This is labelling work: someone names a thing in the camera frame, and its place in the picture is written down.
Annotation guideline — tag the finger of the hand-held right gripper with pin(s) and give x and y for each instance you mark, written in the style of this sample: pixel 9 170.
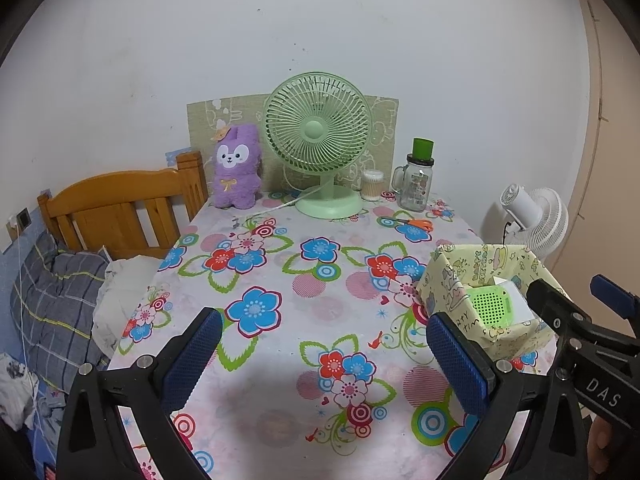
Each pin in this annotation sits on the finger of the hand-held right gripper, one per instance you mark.
pixel 617 295
pixel 575 315

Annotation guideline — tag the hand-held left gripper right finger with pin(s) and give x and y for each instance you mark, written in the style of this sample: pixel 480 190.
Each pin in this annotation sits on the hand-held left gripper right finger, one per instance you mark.
pixel 460 365

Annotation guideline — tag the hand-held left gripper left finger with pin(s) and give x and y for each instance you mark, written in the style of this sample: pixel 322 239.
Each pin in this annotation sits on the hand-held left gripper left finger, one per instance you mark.
pixel 192 360

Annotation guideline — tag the white box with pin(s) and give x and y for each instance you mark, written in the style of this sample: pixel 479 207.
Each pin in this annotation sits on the white box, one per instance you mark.
pixel 520 300

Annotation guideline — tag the green perforated plastic box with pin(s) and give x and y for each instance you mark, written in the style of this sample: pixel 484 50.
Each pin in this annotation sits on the green perforated plastic box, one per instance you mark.
pixel 490 307

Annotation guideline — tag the yellow cartoon storage box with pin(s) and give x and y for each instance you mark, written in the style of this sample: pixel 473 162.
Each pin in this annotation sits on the yellow cartoon storage box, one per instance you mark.
pixel 450 285

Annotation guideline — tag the person's right hand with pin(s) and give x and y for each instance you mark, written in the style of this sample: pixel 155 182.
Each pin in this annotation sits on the person's right hand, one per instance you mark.
pixel 597 447

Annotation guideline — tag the white pillow cloth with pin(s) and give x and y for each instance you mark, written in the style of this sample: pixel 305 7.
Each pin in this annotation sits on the white pillow cloth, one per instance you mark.
pixel 130 290

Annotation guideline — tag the white clip fan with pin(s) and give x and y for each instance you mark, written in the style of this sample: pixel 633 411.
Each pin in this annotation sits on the white clip fan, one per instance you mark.
pixel 542 220

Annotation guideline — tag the floral tablecloth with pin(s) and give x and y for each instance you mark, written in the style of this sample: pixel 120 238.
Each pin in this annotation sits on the floral tablecloth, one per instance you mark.
pixel 300 310

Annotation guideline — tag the beige door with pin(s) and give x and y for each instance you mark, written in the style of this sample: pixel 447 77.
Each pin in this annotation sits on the beige door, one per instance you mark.
pixel 615 160

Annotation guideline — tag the grey plaid pillow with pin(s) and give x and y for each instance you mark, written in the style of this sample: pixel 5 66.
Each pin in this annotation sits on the grey plaid pillow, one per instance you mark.
pixel 55 305

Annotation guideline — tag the blue bed sheet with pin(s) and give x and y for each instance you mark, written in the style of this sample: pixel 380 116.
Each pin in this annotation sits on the blue bed sheet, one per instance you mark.
pixel 45 440

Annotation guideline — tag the grey white crumpled cloth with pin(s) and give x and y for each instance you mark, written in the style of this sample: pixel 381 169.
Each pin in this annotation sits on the grey white crumpled cloth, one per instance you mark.
pixel 15 390

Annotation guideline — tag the wooden bed headboard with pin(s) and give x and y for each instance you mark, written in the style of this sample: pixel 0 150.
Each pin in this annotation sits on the wooden bed headboard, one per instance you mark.
pixel 120 195

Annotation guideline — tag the glass mason jar mug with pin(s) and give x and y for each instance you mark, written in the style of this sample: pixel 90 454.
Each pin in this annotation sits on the glass mason jar mug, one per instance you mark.
pixel 415 187

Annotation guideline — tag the purple plush bunny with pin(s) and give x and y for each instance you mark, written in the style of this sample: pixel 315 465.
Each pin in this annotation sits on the purple plush bunny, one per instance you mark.
pixel 235 170

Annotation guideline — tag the cotton swab jar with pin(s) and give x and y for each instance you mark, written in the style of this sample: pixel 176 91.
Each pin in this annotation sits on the cotton swab jar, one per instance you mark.
pixel 373 186

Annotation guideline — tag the blue printed paper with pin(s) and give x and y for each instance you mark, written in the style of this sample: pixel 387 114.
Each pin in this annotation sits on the blue printed paper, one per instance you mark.
pixel 177 156

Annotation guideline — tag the green plastic cup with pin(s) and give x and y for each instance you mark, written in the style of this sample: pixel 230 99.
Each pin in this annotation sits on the green plastic cup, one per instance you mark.
pixel 423 148

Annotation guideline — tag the green patterned backboard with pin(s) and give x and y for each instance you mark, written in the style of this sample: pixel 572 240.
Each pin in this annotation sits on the green patterned backboard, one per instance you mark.
pixel 385 130

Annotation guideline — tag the green desk fan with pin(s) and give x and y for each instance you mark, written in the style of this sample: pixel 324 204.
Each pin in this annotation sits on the green desk fan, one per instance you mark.
pixel 317 130

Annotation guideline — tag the wall socket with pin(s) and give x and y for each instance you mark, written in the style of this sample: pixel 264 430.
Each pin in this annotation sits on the wall socket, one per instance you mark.
pixel 23 218

